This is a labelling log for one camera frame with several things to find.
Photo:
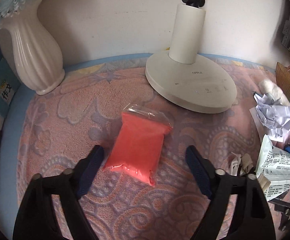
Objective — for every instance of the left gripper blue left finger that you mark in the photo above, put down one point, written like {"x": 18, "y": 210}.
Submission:
{"x": 86, "y": 170}

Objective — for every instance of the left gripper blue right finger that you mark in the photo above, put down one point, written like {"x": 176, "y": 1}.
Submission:
{"x": 195, "y": 163}

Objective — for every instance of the white wet wipes pack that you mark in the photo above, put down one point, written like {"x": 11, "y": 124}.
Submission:
{"x": 274, "y": 165}

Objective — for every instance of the white paper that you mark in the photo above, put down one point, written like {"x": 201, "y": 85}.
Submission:
{"x": 273, "y": 117}

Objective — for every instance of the red clay bag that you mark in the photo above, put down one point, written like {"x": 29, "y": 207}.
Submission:
{"x": 139, "y": 144}

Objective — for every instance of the pink patterned tablecloth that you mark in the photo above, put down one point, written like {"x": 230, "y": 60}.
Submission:
{"x": 146, "y": 190}

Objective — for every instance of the white plush toy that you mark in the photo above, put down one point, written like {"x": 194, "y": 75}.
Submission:
{"x": 266, "y": 86}

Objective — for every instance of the white desk lamp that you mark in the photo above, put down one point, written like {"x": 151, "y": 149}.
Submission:
{"x": 184, "y": 77}

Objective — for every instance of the white ribbed vase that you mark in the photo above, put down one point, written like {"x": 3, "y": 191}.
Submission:
{"x": 37, "y": 55}

